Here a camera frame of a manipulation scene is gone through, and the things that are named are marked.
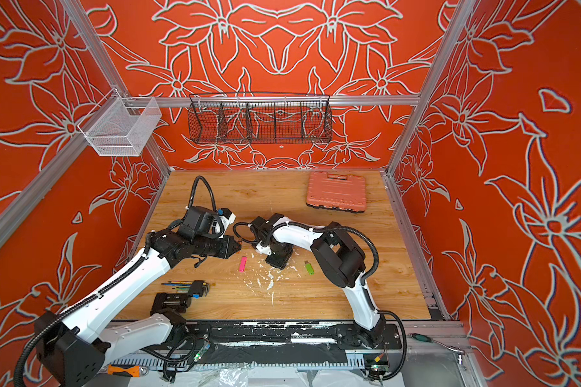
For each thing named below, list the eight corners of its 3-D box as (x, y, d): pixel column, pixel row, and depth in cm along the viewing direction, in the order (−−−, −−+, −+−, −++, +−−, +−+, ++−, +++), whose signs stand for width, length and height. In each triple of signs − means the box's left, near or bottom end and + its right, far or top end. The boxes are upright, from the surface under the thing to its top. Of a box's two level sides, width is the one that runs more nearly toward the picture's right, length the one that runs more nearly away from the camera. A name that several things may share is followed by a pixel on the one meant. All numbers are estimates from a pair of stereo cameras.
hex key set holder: (161, 297, 83) (158, 295, 81) (166, 282, 86) (163, 280, 84) (207, 297, 83) (205, 295, 81) (210, 282, 86) (209, 280, 84)
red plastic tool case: (305, 208, 106) (305, 201, 102) (308, 177, 119) (309, 169, 115) (364, 215, 104) (367, 207, 100) (361, 182, 117) (364, 174, 112)
